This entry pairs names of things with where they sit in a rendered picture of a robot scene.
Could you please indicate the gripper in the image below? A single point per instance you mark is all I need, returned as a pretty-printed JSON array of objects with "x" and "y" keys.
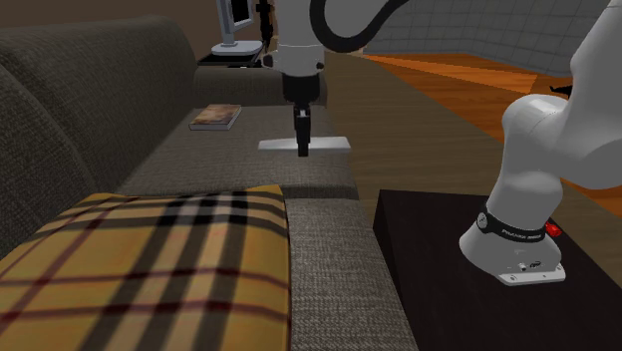
[{"x": 304, "y": 89}]

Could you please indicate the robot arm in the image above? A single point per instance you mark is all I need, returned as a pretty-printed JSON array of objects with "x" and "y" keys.
[{"x": 534, "y": 141}]

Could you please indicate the grey fabric sofa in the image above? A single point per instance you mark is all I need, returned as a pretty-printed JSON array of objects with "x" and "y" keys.
[{"x": 218, "y": 165}]

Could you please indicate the brown book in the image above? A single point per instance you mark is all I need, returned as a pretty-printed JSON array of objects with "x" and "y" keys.
[{"x": 216, "y": 116}]

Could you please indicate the black table with monitor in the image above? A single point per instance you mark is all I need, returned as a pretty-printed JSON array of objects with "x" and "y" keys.
[{"x": 235, "y": 46}]

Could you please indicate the yellow plaid cushion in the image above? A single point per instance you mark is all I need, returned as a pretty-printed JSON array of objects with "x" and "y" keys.
[{"x": 146, "y": 272}]

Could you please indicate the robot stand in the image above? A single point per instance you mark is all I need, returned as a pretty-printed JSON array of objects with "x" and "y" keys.
[{"x": 452, "y": 301}]

